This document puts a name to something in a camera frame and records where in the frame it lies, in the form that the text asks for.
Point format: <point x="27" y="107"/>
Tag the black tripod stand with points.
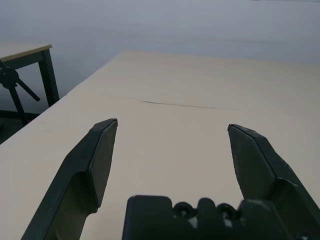
<point x="10" y="75"/>

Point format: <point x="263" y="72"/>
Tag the beige side table black legs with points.
<point x="25" y="51"/>

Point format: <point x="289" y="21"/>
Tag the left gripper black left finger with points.
<point x="75" y="170"/>

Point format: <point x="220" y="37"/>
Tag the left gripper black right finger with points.
<point x="262" y="160"/>

